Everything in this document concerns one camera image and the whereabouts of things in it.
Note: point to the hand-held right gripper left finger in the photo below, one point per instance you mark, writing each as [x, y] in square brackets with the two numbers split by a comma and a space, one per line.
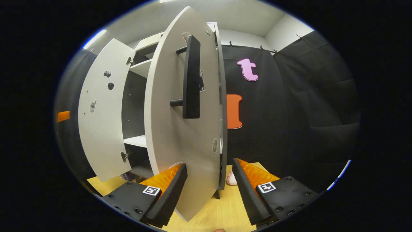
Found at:
[170, 196]

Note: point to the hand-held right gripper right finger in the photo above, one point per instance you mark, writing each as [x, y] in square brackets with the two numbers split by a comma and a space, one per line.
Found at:
[249, 193]

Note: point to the pink smiling plush toy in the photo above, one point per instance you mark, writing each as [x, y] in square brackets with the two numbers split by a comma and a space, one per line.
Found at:
[231, 178]

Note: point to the purple patterned packet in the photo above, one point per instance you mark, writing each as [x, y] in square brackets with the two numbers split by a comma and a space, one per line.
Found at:
[127, 176]

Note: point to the white cabinet shelf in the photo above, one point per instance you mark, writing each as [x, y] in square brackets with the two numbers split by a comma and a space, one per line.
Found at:
[143, 67]
[136, 141]

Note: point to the black backdrop cloth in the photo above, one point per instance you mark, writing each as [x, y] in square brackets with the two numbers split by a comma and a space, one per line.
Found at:
[289, 112]

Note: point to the white and grey cabinet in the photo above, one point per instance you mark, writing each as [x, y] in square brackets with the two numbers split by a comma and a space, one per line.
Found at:
[133, 106]

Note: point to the small white cabinet flap door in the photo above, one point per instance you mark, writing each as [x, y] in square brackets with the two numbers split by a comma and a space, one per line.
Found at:
[148, 42]

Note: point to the narrow ceiling strip light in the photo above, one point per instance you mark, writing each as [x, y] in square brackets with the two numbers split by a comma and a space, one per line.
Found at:
[95, 38]

